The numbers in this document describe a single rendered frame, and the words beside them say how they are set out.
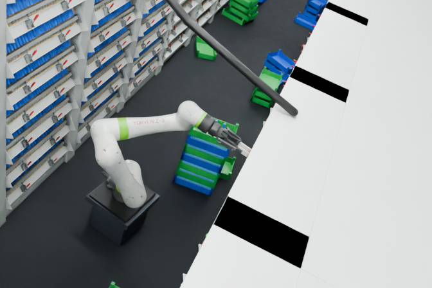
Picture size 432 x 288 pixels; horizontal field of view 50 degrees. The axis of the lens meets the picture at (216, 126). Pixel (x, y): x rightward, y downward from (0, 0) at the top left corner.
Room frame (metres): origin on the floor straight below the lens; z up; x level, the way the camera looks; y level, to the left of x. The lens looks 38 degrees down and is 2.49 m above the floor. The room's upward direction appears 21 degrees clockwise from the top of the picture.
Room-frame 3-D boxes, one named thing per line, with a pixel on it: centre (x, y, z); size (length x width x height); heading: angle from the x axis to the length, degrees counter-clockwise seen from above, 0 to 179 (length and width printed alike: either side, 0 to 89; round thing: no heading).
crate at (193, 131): (2.49, 0.00, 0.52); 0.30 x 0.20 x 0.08; 90
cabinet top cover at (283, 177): (1.72, -0.32, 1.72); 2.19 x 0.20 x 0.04; 172
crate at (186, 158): (2.49, 0.00, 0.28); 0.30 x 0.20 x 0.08; 90
